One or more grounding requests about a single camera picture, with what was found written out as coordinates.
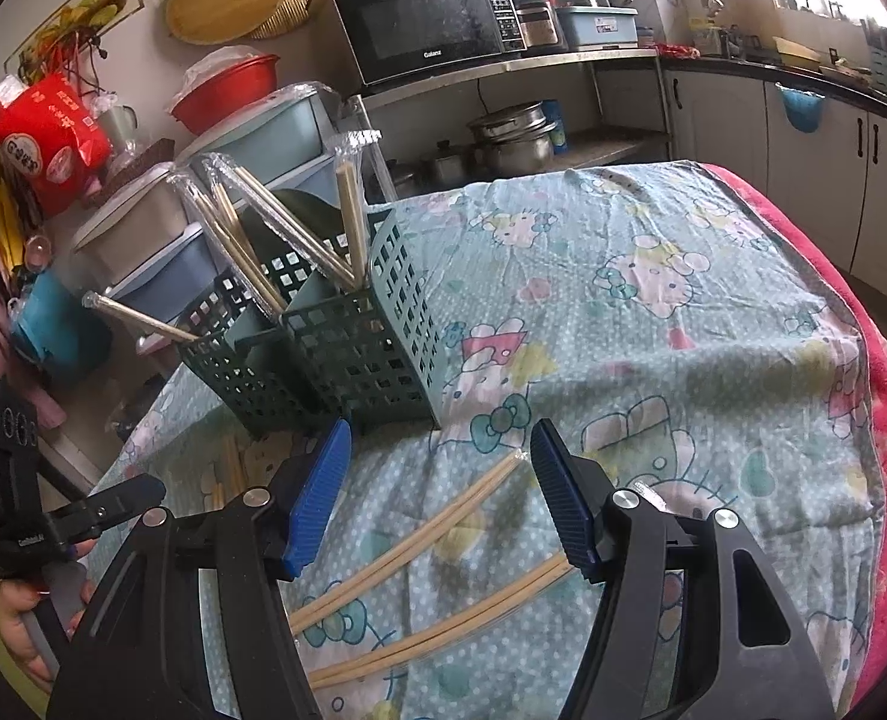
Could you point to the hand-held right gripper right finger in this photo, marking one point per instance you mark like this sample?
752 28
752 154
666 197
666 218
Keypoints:
563 502

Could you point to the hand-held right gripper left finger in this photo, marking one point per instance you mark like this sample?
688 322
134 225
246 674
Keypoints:
316 495

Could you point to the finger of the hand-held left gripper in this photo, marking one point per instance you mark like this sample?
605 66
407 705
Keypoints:
113 506

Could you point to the green perforated utensil basket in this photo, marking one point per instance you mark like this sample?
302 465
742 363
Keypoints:
353 360

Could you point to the person's left hand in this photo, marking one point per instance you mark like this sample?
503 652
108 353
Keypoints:
20 637

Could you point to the blue plastic bucket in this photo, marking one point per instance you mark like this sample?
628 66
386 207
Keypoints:
57 330

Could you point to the cartoon cat printed blanket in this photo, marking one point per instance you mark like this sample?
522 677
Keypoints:
638 330

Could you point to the white blue pink drawer unit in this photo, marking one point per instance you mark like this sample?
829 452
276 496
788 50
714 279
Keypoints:
143 240

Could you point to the small white object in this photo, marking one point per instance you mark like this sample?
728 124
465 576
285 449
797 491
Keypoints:
622 180

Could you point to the steel pot with glass lid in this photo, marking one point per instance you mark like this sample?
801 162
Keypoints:
402 178

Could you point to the brown wicker basket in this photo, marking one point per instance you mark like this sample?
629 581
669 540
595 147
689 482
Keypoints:
140 165

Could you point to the red shopping bag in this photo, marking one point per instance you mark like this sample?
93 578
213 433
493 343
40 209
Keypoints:
50 139

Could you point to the red fleece blanket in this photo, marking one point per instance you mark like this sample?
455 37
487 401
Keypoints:
886 427

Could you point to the steel mug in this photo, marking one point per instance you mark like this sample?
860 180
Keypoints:
119 131

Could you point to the small steel pot with lid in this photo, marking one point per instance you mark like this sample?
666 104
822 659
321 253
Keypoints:
447 161

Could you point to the stacked steel pots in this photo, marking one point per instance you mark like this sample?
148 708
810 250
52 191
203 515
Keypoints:
511 139

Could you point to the green blue plastic drawer unit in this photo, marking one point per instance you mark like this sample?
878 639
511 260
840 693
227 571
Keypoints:
293 127

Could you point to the metal shelf rack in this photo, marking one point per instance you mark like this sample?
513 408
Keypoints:
623 139

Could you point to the blue can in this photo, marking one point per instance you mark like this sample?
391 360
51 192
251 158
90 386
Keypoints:
554 126

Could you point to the red plastic basin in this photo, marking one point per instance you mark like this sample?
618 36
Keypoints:
226 97

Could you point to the white kitchen cabinet counter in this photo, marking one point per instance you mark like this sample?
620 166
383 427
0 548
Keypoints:
848 165

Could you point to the blue hanging bag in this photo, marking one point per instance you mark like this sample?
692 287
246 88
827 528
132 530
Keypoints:
801 109

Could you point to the blue dish drainer box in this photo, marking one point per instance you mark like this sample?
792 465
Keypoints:
597 26

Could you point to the black microwave oven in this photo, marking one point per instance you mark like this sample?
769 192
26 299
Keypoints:
421 22

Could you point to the long fruit wall poster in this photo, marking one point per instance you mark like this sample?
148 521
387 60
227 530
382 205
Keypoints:
76 15

